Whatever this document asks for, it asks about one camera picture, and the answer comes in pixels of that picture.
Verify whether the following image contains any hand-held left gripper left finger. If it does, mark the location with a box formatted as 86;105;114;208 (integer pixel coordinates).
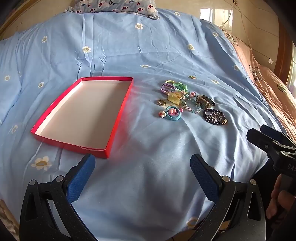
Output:
20;153;97;241

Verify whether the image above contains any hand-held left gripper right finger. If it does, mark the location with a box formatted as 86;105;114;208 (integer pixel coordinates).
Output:
190;153;266;241

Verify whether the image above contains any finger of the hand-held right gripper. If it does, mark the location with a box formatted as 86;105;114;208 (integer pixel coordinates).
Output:
247;128;282;163
260;125;296;147

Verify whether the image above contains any black bead bracelet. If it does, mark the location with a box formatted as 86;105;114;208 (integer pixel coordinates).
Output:
203;108;218;123

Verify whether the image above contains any blue crystal bracelet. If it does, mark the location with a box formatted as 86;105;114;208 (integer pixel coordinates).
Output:
183;102;202;114

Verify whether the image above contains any red cardboard box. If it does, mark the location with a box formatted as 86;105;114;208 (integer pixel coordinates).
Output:
30;77;134;159

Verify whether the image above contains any gold watch black strap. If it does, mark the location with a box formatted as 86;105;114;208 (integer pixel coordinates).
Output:
195;94;216;109

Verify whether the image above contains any blue hair tie with charm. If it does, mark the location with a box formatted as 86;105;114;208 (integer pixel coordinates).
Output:
165;105;182;121

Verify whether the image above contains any yellow hair claw clip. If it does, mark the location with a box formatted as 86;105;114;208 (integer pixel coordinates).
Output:
167;91;183;105

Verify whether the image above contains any person's right hand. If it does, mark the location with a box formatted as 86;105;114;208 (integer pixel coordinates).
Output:
266;178;296;219

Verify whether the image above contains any orange patterned quilt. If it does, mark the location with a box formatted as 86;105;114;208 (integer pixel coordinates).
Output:
215;23;296;139

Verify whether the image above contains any blue floral bedsheet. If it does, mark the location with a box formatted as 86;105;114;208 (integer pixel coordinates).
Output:
0;7;287;241

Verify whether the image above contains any wooden headboard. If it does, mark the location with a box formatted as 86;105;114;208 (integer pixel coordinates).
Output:
0;0;79;41

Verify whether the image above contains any printed blue pillow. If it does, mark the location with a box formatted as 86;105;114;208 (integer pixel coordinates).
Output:
65;0;160;20

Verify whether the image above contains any colourful bead bracelet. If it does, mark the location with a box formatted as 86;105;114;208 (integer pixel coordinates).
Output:
181;90;198;100

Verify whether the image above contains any green hair tie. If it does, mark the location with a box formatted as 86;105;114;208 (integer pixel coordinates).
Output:
172;81;189;92

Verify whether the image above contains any purple hair tie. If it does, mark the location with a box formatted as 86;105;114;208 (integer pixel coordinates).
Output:
161;83;174;94

